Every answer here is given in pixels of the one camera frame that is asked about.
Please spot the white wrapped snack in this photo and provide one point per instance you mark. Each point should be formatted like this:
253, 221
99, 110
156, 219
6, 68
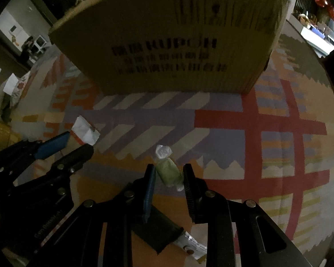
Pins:
85, 129

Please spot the white printed sachet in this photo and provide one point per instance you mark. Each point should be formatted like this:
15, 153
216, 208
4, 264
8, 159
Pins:
193, 247

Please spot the green candy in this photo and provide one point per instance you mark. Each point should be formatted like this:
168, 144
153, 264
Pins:
168, 172

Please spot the dark snack pouch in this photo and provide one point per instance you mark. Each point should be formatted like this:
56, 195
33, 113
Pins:
158, 233

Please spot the floral cushion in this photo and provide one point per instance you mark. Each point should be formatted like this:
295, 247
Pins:
19, 89

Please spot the white counter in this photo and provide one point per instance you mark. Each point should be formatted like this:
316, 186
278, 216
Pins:
317, 40

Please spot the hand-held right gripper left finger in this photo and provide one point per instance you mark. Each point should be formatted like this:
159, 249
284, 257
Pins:
148, 194

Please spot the white small cabinet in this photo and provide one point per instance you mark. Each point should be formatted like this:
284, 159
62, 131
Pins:
41, 43

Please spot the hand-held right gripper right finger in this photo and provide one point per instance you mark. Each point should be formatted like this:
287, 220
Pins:
188, 194

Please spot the patterned colourful rug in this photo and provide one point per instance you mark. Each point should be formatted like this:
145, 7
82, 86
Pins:
267, 144

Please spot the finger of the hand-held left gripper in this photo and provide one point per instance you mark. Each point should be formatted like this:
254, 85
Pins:
75, 157
51, 146

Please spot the brown cardboard box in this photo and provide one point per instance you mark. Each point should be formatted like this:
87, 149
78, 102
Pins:
169, 47

